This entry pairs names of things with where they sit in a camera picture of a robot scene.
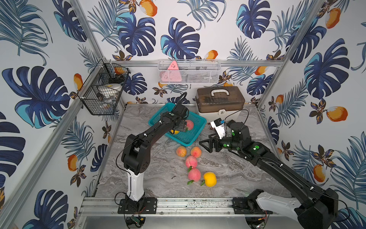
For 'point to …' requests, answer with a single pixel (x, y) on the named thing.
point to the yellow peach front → (210, 179)
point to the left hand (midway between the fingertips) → (176, 123)
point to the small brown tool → (212, 129)
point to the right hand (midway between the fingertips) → (205, 138)
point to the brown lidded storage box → (216, 102)
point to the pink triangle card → (172, 74)
